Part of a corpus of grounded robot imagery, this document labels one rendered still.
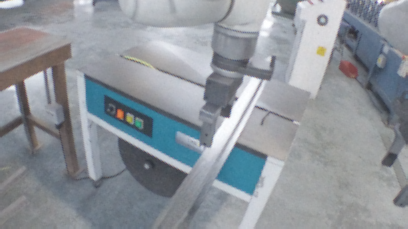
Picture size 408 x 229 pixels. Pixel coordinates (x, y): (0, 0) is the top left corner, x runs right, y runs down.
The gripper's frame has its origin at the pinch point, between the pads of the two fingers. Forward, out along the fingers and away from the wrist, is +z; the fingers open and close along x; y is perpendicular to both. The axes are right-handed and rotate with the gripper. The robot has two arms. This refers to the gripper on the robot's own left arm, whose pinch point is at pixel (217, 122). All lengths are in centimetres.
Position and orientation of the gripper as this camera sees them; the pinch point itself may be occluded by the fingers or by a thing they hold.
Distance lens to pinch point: 63.3
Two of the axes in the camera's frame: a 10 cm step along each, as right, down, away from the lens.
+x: -3.8, 4.2, -8.3
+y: -9.1, -3.1, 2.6
